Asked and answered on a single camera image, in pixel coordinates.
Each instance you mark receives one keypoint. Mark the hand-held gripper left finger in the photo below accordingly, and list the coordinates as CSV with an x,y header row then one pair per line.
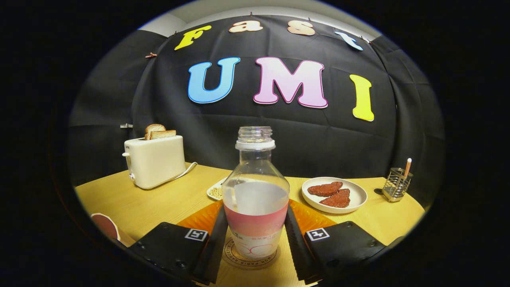
x,y
215,247

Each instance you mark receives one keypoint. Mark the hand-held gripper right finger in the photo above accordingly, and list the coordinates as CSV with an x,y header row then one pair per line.
x,y
297,247

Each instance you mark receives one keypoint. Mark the round wooden coaster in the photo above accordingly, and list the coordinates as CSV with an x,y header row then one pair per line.
x,y
228,255

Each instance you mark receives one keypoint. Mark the clear juice bottle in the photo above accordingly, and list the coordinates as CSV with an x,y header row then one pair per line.
x,y
255,199

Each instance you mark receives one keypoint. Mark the white divided bean dish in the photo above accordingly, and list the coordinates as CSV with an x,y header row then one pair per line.
x,y
215,192

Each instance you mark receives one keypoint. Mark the red meat slice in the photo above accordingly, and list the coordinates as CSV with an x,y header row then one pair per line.
x,y
336,199
324,188

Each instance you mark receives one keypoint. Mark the wooden table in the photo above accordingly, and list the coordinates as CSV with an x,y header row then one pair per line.
x,y
159,203

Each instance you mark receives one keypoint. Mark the round white plate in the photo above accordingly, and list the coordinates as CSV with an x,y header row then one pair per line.
x,y
358,195

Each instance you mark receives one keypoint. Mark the cream toaster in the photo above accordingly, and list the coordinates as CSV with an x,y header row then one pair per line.
x,y
155,161

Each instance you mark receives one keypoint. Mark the black backdrop cloth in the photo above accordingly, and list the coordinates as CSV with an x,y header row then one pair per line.
x,y
318,139

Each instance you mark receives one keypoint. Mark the metal utensil holder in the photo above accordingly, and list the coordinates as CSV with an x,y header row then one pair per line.
x,y
394,189

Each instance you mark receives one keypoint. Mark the toast slice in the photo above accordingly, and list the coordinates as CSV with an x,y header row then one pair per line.
x,y
154,127
163,134

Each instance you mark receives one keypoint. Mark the pencil with white tip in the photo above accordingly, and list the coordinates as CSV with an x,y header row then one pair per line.
x,y
408,165

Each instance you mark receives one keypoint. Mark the silver cloth clip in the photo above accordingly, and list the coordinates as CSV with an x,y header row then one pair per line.
x,y
126,125

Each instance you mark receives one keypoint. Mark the pink cloth clip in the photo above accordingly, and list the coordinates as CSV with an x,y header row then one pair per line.
x,y
150,55

